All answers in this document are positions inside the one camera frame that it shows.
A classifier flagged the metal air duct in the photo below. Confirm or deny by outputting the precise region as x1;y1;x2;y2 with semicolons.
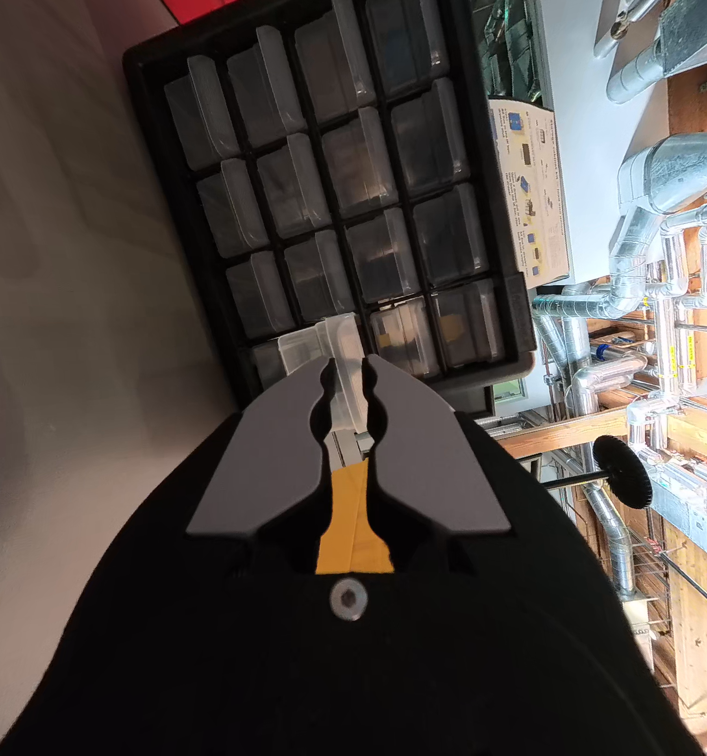
649;455;707;574
596;0;707;105

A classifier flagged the round metal duct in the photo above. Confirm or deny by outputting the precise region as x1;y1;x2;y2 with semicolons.
584;479;638;603

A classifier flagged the yellow plastic bin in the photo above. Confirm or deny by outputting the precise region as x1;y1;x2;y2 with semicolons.
315;459;396;575

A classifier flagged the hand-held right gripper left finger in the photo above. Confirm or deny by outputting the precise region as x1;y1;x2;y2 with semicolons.
186;358;337;538

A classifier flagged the black round ribbed disc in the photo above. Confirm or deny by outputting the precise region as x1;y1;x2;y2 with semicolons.
592;435;652;509

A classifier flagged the red plastic bin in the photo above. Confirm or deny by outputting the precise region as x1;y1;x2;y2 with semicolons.
161;0;248;24

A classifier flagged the silver pipe bundle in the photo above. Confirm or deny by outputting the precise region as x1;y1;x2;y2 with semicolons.
531;130;707;473

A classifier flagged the clear plastic drawer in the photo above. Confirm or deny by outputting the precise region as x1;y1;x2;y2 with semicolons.
277;313;378;467

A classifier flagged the printed instruction sheet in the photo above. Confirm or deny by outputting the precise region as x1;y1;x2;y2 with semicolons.
487;98;573;290

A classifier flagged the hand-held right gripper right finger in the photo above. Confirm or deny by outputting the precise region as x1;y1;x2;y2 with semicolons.
363;355;514;538

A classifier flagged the black drawer cabinet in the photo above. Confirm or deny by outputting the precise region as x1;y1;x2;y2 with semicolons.
124;0;537;408

